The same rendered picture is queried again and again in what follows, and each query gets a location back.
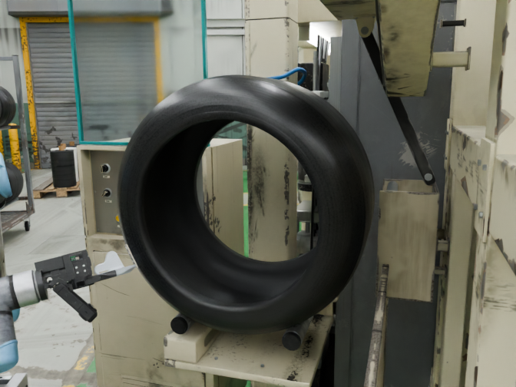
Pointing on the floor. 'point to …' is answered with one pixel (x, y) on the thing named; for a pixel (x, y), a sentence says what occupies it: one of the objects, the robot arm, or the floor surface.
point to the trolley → (8, 111)
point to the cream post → (259, 137)
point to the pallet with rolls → (61, 172)
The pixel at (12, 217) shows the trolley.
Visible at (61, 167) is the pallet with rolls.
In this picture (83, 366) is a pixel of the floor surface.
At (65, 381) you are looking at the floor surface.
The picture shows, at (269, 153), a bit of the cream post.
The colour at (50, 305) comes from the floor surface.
